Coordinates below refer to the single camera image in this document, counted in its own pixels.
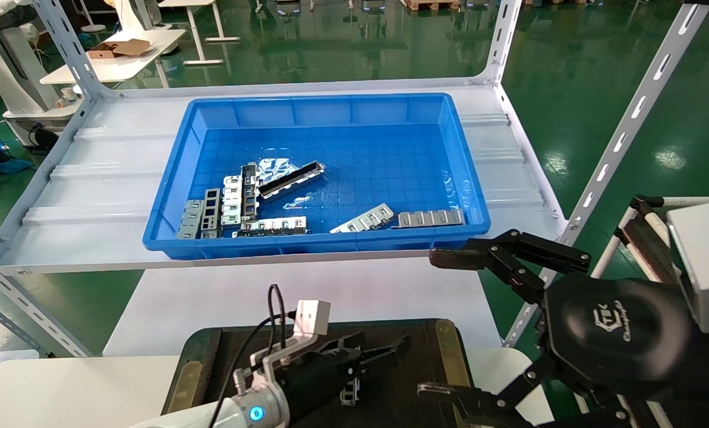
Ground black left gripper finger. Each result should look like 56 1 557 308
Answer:
321 331 367 353
357 335 413 370

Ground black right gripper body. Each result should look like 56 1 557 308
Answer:
535 272 697 405

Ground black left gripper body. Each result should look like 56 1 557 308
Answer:
279 347 364 426

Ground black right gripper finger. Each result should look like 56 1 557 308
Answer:
430 230 591 305
417 355 628 428

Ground dark channel-shaped metal part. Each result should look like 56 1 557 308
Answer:
340 377 361 407

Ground cardboard box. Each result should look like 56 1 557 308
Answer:
86 38 154 59

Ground black flat container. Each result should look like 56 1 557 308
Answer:
162 319 481 428

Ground flat grey ribbed metal part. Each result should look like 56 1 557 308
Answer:
392 209 466 229

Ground light silver slotted metal part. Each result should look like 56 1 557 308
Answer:
329 203 395 233

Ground long dark channel metal part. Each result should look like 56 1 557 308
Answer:
258 161 326 202

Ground dark slotted metal part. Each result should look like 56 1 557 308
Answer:
241 164 261 221

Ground white slotted metal part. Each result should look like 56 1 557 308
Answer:
220 175 244 226

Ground dark grey windowed metal part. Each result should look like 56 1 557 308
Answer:
200 188 222 238

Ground blue plastic bin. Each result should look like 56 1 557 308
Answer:
142 93 491 260

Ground crumpled silver foil bag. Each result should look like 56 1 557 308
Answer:
257 158 301 185

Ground wooden pallet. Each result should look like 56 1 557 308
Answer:
402 0 464 12

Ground white metal shelf rack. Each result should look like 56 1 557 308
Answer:
0 0 709 358

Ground white table with legs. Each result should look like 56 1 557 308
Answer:
158 0 241 65

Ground white background table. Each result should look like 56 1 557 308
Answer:
40 27 187 86

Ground light grey left wrist camera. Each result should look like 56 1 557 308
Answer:
250 299 333 382

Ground light grey wrist camera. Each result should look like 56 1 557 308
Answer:
666 200 709 335
250 299 333 382

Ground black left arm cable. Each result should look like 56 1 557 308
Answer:
208 284 299 428

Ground white tube frame black straps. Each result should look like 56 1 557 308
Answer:
613 194 709 287

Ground light grey right wrist camera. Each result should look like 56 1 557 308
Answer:
666 200 709 335

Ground black cable coil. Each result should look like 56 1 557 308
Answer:
30 127 61 150

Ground white machine pedestal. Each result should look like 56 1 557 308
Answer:
0 0 91 147

